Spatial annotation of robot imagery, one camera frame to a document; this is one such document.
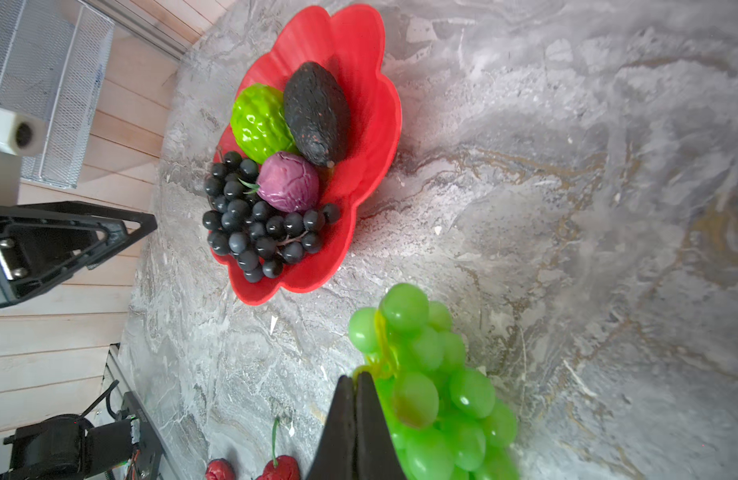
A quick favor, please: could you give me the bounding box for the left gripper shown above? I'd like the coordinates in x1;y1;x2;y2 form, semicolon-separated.
0;201;158;309

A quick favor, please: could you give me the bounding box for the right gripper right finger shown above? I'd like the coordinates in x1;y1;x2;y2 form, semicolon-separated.
355;372;407;480

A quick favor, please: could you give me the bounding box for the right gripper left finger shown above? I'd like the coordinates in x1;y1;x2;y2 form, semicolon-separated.
306;375;357;480

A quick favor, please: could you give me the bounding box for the green grape bunch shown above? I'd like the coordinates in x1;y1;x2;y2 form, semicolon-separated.
348;283;519;479

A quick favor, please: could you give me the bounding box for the black grape bunch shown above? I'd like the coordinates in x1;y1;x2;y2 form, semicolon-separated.
202;151;342;283

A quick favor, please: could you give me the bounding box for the green custard apple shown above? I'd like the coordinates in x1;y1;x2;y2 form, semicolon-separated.
230;83;300;164

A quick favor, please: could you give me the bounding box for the purple fig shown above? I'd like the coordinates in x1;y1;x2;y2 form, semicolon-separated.
257;151;320;213

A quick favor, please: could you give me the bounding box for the dark avocado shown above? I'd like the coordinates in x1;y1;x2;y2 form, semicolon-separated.
284;61;351;168

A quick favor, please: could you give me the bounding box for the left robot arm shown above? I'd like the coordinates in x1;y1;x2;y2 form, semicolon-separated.
0;201;163;479

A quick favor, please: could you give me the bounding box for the red flower-shaped fruit bowl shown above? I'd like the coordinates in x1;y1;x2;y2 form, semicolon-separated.
216;4;403;306

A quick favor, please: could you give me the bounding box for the red cherry cluster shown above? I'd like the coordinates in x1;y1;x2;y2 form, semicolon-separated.
257;417;301;480

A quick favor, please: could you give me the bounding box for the red cherry lower left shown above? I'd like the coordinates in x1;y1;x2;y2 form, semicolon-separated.
205;458;237;480

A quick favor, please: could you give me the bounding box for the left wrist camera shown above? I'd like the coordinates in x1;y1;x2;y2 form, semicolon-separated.
0;107;47;206

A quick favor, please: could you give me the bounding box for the aluminium mounting rail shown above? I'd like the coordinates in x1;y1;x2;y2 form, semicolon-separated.
90;343;128;426

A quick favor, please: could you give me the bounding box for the white wire mesh shelf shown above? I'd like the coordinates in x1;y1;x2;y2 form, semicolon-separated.
0;1;114;189

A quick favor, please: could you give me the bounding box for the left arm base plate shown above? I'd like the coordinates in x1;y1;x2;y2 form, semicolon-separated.
122;391;165;480

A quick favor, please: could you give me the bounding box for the aluminium frame bar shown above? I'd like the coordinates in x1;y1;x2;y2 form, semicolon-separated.
88;0;199;60

